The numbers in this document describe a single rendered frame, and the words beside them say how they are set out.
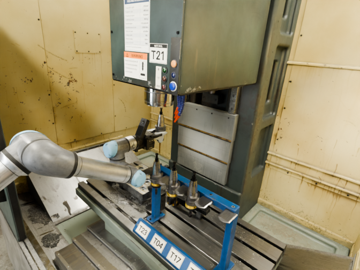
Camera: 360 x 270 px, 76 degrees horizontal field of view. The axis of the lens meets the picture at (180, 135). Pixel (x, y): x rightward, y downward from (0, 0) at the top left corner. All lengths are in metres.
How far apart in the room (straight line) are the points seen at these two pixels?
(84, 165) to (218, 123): 0.93
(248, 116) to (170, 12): 0.83
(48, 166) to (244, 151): 1.12
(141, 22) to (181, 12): 0.21
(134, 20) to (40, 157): 0.62
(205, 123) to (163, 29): 0.85
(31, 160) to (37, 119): 1.20
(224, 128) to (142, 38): 0.80
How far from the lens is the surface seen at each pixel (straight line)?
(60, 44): 2.04
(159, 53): 0.91
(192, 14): 0.88
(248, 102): 1.46
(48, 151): 0.85
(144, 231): 1.22
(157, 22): 0.93
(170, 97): 1.18
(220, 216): 0.90
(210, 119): 1.56
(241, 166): 1.58
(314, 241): 2.00
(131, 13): 1.05
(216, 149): 1.60
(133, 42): 1.04
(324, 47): 1.69
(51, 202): 1.93
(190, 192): 0.95
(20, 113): 2.00
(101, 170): 0.93
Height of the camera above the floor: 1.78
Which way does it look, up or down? 21 degrees down
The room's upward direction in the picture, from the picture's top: 4 degrees clockwise
